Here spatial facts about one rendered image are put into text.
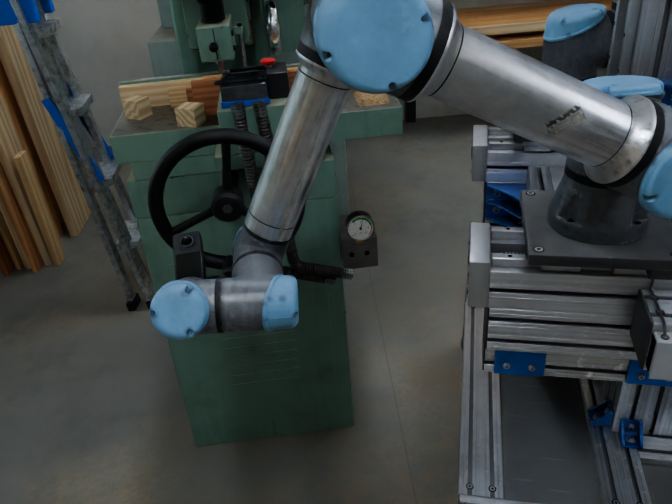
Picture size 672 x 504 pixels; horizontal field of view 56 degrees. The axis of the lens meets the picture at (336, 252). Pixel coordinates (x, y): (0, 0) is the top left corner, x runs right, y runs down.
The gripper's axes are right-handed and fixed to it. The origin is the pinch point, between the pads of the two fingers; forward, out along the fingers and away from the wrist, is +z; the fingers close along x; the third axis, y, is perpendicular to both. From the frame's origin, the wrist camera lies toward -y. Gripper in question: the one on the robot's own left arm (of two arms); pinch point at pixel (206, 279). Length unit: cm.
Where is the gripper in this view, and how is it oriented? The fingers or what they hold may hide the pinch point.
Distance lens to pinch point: 118.2
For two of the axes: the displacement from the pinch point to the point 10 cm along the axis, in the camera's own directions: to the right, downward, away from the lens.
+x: 9.9, -1.3, 0.9
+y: 1.3, 9.9, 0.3
